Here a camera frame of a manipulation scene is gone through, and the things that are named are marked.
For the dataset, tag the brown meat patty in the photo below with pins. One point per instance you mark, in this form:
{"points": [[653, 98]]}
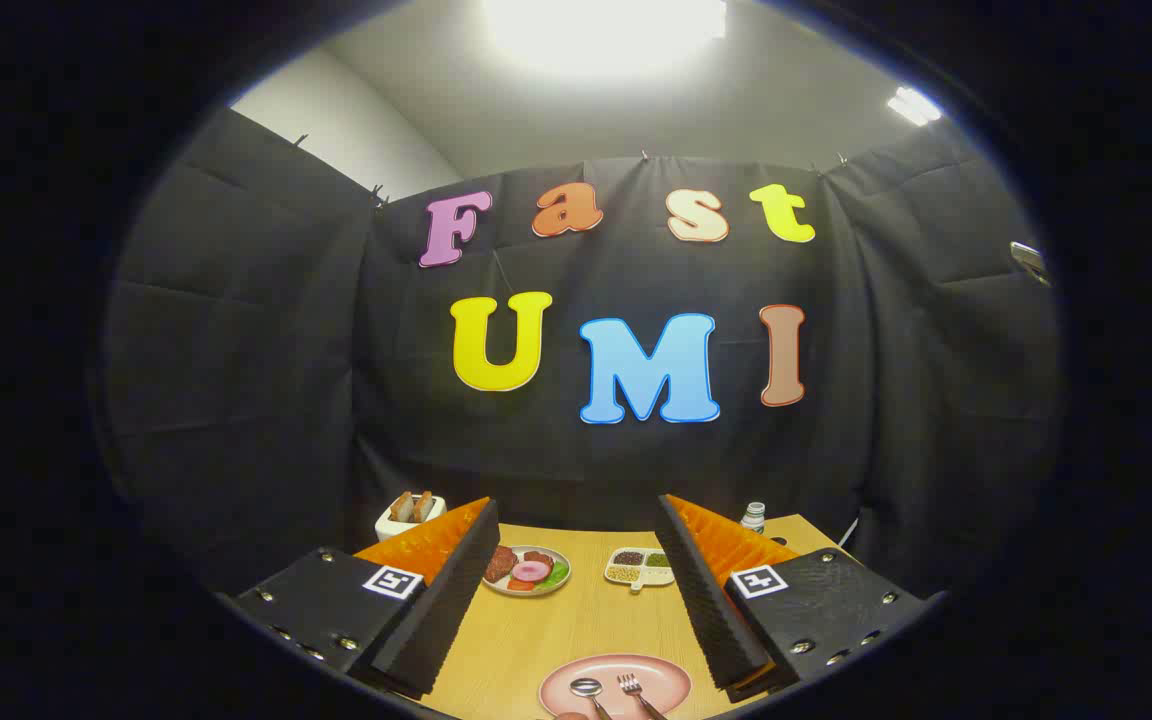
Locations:
{"points": [[538, 557], [499, 565]]}

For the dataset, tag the white divided dish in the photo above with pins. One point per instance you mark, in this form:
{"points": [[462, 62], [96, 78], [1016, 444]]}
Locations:
{"points": [[640, 580]]}

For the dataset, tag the green lettuce leaf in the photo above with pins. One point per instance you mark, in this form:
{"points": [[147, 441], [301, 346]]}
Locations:
{"points": [[558, 574]]}

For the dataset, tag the white toaster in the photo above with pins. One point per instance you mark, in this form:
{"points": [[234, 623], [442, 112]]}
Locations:
{"points": [[401, 529]]}

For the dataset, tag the toasted bread slice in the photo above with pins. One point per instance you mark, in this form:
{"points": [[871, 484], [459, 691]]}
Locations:
{"points": [[423, 506], [401, 506]]}

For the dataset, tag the large ceiling light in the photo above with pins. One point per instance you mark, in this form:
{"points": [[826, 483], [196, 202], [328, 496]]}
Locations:
{"points": [[601, 30]]}

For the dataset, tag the pink ham slice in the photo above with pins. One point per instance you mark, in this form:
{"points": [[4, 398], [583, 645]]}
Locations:
{"points": [[531, 571]]}

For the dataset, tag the pile of yellow soybeans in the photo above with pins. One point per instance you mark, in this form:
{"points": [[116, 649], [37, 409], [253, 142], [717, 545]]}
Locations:
{"points": [[620, 574]]}

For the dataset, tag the small ceiling light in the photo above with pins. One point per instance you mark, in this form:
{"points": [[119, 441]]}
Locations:
{"points": [[914, 105]]}

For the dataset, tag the silver metal object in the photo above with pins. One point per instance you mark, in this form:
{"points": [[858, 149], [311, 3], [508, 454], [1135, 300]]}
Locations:
{"points": [[1029, 262]]}

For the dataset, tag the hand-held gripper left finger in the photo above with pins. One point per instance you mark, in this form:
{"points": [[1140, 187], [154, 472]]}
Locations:
{"points": [[446, 610]]}

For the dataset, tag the pile of dark red beans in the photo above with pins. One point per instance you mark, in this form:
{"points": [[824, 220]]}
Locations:
{"points": [[628, 558]]}

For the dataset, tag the orange carrot slice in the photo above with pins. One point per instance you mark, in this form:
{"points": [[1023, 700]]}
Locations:
{"points": [[521, 586]]}

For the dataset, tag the small labelled drink bottle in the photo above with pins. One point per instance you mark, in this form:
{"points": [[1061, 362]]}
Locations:
{"points": [[754, 518]]}

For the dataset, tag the pink round plate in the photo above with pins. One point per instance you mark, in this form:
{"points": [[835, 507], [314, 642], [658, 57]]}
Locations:
{"points": [[661, 680]]}

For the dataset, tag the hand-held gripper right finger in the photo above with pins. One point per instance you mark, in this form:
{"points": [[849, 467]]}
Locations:
{"points": [[701, 600]]}

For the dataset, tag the white plate of food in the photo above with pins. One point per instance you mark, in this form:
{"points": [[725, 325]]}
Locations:
{"points": [[548, 590]]}

